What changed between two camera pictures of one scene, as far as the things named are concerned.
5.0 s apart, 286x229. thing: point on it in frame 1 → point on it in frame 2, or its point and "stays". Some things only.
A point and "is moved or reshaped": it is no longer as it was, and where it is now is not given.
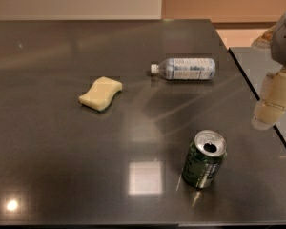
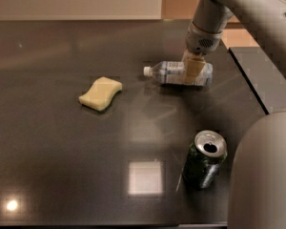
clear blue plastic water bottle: [187, 69] is moved or reshaped
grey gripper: [284, 43] → [200, 42]
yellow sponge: [101, 93] stays
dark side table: [255, 63] stays
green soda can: [206, 152] stays
